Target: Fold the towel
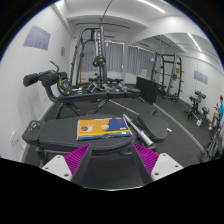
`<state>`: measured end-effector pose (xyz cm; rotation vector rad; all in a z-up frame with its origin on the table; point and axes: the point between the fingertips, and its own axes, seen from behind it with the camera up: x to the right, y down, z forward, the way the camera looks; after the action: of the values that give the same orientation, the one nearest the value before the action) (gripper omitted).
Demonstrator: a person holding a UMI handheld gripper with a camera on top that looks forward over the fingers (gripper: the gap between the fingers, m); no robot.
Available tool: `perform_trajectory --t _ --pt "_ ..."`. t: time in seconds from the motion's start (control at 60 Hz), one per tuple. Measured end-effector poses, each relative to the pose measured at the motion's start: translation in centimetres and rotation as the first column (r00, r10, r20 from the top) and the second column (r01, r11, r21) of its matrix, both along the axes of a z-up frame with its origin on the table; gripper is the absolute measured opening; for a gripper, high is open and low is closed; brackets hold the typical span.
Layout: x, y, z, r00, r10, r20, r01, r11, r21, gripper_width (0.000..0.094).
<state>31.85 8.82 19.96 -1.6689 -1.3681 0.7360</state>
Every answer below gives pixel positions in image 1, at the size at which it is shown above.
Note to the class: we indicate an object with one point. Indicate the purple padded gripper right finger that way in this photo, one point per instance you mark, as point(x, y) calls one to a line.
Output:
point(154, 166)

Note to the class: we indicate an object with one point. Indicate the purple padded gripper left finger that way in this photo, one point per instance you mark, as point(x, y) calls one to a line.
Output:
point(71, 166)

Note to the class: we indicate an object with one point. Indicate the folded yellow blue cartoon towel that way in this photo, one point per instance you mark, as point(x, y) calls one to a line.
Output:
point(92, 129)

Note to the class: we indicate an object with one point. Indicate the black padded weight bench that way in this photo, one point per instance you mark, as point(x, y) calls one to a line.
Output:
point(60, 135)

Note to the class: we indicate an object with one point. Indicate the silver barbell bar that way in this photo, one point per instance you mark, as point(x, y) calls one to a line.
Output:
point(140, 133)

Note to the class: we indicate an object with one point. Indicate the black flat panel stand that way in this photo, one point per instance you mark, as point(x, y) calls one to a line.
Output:
point(148, 88)

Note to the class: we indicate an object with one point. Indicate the person in blue shirt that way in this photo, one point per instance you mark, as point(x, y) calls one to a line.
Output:
point(218, 114)

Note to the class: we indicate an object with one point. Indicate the black leg curl bench machine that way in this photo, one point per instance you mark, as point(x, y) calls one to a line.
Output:
point(59, 90)

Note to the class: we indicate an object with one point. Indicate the mirrored black squat rack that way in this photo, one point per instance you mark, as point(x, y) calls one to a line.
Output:
point(158, 67)

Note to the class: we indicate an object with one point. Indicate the grey window curtains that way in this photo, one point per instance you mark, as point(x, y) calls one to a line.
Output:
point(135, 58)

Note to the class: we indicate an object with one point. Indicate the purple wall poster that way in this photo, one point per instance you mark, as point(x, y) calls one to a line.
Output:
point(37, 38)

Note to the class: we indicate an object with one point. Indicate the tall black cable machine rack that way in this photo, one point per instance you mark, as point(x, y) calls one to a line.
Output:
point(89, 54)

